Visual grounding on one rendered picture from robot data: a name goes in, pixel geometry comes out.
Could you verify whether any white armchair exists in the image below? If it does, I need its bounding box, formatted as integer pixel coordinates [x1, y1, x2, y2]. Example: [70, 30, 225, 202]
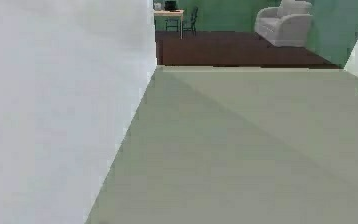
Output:
[254, 0, 314, 48]

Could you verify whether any dark metal chair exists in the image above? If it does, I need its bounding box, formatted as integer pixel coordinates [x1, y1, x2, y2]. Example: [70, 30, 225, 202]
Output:
[164, 6, 200, 36]

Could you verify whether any black laptop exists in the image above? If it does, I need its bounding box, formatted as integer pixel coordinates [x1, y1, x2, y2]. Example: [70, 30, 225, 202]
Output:
[164, 0, 181, 13]

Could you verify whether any light wooden table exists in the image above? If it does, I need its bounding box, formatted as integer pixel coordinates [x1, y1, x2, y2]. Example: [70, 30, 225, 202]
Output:
[153, 9, 185, 40]

